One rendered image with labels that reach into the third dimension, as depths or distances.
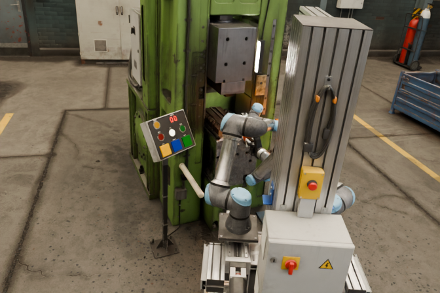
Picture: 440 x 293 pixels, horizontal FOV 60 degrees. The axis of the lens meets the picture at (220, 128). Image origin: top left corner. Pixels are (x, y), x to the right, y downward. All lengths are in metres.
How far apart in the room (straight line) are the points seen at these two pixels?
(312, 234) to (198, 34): 1.70
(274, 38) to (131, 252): 2.06
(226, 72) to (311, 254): 1.59
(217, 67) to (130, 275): 1.68
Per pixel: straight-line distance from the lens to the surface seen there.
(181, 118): 2.70
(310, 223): 1.68
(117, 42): 8.05
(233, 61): 2.79
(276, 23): 3.07
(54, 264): 3.32
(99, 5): 7.95
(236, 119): 2.13
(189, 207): 3.42
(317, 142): 1.56
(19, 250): 3.53
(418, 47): 9.91
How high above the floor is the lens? 2.24
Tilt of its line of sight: 25 degrees down
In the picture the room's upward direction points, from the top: 4 degrees clockwise
